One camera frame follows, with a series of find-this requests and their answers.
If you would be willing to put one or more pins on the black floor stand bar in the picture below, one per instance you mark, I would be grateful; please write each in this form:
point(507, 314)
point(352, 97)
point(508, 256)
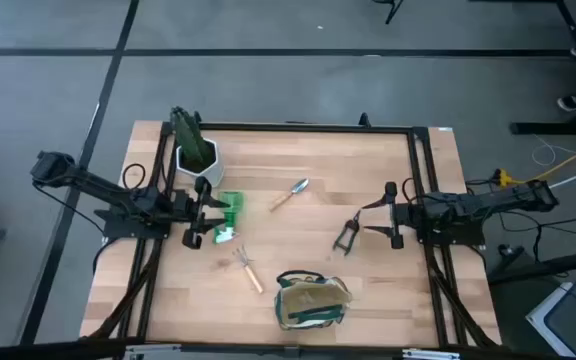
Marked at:
point(543, 267)

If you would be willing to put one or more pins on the beige green gardening bag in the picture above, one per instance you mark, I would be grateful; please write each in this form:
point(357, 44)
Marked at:
point(313, 300)

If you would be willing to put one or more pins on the green plastic spray bottle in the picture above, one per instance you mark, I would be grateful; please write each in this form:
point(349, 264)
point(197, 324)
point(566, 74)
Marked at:
point(231, 212)

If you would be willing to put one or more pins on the black desk leg frame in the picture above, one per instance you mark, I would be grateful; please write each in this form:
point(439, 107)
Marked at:
point(543, 128)

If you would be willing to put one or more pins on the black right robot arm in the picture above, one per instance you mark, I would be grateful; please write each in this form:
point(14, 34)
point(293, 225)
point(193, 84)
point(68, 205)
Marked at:
point(473, 205)

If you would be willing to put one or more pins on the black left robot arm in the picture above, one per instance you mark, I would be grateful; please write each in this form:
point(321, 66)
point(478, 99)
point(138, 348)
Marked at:
point(118, 197)

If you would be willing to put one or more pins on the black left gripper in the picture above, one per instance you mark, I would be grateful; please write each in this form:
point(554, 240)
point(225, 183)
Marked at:
point(193, 210)

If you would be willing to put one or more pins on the black aluminium table frame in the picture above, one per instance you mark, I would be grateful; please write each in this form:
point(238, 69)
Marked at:
point(318, 127)

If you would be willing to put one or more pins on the black chair leg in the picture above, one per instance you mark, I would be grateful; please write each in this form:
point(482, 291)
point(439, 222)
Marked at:
point(393, 11)

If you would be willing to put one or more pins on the green cactus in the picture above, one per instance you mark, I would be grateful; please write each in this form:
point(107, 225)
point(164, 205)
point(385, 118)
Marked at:
point(190, 137)

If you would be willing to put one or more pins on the silver aluminium bracket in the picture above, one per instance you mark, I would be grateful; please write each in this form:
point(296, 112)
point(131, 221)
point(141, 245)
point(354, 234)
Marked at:
point(153, 350)
point(428, 354)

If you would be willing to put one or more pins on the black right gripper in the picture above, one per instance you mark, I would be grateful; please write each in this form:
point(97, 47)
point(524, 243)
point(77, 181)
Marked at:
point(405, 217)

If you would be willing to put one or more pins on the black pruning shears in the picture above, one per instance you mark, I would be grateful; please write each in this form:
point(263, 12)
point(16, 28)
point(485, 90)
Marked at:
point(350, 227)

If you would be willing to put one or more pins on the white hexagonal plant pot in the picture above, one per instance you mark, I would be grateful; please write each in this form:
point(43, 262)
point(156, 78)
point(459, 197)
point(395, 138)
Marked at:
point(213, 172)

